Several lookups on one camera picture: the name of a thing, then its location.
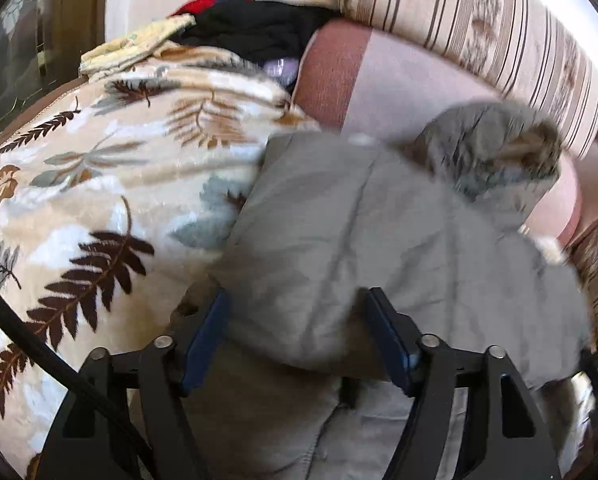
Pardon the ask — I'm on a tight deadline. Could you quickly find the pale yellow cloth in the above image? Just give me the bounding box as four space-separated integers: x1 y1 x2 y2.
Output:
78 14 196 80

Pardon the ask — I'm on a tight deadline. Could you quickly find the black cable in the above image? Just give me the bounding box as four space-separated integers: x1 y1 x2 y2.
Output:
0 268 151 480

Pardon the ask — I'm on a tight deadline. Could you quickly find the wooden door with glass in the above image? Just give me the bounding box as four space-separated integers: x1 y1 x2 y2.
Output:
0 0 105 132

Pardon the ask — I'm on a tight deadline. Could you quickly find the leaf print fleece blanket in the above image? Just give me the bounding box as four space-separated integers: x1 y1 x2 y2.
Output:
0 44 325 480

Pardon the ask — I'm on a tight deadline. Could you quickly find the pink cylindrical bolster pillow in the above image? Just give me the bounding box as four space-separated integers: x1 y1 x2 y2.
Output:
293 20 580 246

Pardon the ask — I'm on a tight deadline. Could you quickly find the black and red clothes pile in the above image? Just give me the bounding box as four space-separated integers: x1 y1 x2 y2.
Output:
170 0 341 65

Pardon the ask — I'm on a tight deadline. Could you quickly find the striped floral back cushion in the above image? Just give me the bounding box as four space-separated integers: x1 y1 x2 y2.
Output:
339 0 598 157

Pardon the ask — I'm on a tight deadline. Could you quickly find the grey quilted hooded jacket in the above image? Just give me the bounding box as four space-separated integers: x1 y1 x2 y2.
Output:
184 101 590 479

